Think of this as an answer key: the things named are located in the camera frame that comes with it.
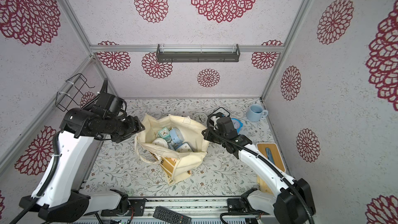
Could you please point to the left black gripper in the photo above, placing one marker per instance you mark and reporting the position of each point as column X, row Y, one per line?
column 135, row 126

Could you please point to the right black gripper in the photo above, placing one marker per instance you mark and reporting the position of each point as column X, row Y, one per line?
column 213, row 129

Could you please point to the blue twin bell alarm clock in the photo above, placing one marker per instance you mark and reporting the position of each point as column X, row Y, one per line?
column 237, row 124

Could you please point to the mint green square alarm clock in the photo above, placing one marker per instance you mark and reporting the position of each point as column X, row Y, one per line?
column 164, row 133

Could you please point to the light blue square alarm clock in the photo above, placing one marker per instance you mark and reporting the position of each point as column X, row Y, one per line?
column 176, row 136

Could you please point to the beige canvas tote bag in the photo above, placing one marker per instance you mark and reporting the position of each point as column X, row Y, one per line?
column 176, row 166

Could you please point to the black square alarm clock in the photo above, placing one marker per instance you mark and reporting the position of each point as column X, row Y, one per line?
column 219, row 110

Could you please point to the white round alarm clock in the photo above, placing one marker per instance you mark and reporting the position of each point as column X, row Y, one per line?
column 161, row 142
column 200, row 117

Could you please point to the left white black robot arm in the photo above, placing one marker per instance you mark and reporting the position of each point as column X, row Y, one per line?
column 54, row 199

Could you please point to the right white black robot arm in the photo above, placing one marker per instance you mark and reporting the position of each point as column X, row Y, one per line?
column 290, row 200

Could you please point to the large blue square alarm clock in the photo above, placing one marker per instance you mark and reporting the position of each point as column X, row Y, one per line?
column 183, row 148

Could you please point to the light blue mug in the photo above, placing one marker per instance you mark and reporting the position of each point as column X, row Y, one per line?
column 256, row 112

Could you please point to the white wooden top box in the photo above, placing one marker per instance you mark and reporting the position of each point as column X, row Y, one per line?
column 276, row 154

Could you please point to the yellow cloth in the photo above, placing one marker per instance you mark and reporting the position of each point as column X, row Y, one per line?
column 263, row 186

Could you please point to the black remote control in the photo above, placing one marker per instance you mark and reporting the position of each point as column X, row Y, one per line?
column 170, row 216

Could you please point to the black wire wall rack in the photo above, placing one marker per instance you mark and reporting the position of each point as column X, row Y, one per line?
column 74, row 88

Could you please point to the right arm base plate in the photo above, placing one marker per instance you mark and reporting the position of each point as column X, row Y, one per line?
column 241, row 206

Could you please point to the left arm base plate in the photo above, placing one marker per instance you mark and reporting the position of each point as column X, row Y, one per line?
column 136, row 207

